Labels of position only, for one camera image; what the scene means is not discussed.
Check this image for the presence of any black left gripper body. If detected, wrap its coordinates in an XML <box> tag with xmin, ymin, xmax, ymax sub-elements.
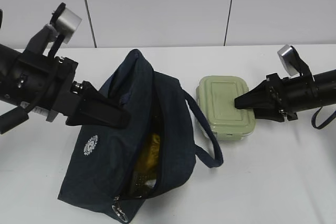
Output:
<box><xmin>15</xmin><ymin>53</ymin><xmax>78</xmax><ymax>122</ymax></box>

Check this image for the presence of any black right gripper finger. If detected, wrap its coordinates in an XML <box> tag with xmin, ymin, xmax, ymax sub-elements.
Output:
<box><xmin>234</xmin><ymin>81</ymin><xmax>275</xmax><ymax>109</ymax></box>
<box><xmin>253</xmin><ymin>108</ymin><xmax>285</xmax><ymax>122</ymax></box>

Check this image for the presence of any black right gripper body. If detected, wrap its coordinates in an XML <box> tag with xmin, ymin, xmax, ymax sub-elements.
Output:
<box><xmin>266</xmin><ymin>73</ymin><xmax>315</xmax><ymax>121</ymax></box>

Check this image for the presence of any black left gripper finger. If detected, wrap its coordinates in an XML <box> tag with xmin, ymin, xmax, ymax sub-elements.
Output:
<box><xmin>66</xmin><ymin>81</ymin><xmax>131</xmax><ymax>129</ymax></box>

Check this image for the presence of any green lid glass container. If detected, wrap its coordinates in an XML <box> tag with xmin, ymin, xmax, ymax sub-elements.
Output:
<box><xmin>196</xmin><ymin>76</ymin><xmax>256</xmax><ymax>141</ymax></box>

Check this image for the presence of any dark blue lunch bag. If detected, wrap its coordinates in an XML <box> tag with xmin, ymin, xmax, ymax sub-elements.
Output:
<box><xmin>58</xmin><ymin>49</ymin><xmax>223</xmax><ymax>223</ymax></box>

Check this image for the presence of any yellow toy fruit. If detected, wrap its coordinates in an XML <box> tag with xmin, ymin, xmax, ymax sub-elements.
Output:
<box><xmin>135</xmin><ymin>133</ymin><xmax>161</xmax><ymax>174</ymax></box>

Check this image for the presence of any green cucumber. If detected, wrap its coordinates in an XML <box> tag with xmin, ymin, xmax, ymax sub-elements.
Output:
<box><xmin>130</xmin><ymin>172</ymin><xmax>157</xmax><ymax>197</ymax></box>

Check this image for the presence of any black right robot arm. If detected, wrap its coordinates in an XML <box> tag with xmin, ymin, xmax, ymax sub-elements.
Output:
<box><xmin>234</xmin><ymin>70</ymin><xmax>335</xmax><ymax>122</ymax></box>

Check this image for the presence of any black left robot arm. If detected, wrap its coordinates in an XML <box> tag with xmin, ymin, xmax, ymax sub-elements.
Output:
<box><xmin>1</xmin><ymin>3</ymin><xmax>131</xmax><ymax>134</ymax></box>

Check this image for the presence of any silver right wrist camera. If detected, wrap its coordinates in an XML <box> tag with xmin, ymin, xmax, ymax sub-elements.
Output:
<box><xmin>277</xmin><ymin>45</ymin><xmax>301</xmax><ymax>77</ymax></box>

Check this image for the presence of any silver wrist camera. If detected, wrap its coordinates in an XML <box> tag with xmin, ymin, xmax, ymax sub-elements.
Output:
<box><xmin>50</xmin><ymin>2</ymin><xmax>82</xmax><ymax>44</ymax></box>
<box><xmin>277</xmin><ymin>45</ymin><xmax>301</xmax><ymax>77</ymax></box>

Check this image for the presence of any dark blue right cable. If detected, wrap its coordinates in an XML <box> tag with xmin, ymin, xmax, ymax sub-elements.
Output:
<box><xmin>311</xmin><ymin>103</ymin><xmax>336</xmax><ymax>130</ymax></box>

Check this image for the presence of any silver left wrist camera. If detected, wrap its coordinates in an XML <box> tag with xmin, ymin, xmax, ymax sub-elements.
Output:
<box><xmin>50</xmin><ymin>2</ymin><xmax>82</xmax><ymax>44</ymax></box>

